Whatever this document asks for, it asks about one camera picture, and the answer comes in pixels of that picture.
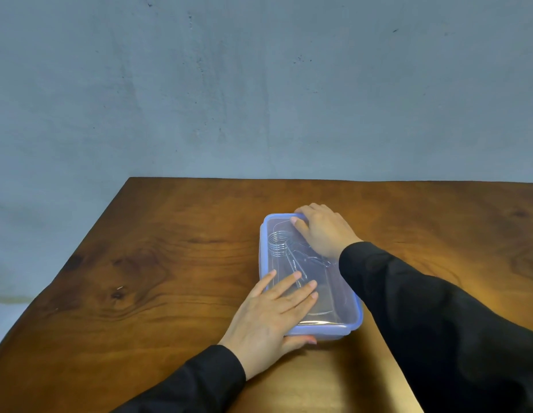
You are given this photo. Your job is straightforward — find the person's left hand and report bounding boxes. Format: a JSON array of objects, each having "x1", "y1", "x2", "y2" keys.
[{"x1": 218, "y1": 270, "x2": 319, "y2": 381}]

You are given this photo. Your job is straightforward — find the person's right hand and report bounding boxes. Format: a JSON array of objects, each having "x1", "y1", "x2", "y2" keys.
[{"x1": 291, "y1": 204, "x2": 363, "y2": 259}]

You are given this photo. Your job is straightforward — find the clear plastic storage box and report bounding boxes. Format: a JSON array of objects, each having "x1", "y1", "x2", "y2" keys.
[{"x1": 259, "y1": 223, "x2": 363, "y2": 341}]

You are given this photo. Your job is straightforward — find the clear lid with blue rim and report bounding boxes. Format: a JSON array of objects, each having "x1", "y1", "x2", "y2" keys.
[{"x1": 260, "y1": 213, "x2": 363, "y2": 334}]

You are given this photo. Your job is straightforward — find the person's left forearm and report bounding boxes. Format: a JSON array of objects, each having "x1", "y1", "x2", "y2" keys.
[{"x1": 111, "y1": 345, "x2": 247, "y2": 413}]

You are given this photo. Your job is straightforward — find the person's right forearm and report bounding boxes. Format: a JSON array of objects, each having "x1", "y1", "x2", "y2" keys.
[{"x1": 339, "y1": 241, "x2": 533, "y2": 413}]

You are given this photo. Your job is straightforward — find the metal coil whisk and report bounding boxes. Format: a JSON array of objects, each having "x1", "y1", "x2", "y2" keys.
[{"x1": 268, "y1": 230, "x2": 308, "y2": 289}]

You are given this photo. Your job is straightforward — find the metal utensil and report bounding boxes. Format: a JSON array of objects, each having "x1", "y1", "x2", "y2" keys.
[{"x1": 292, "y1": 249, "x2": 332, "y2": 269}]

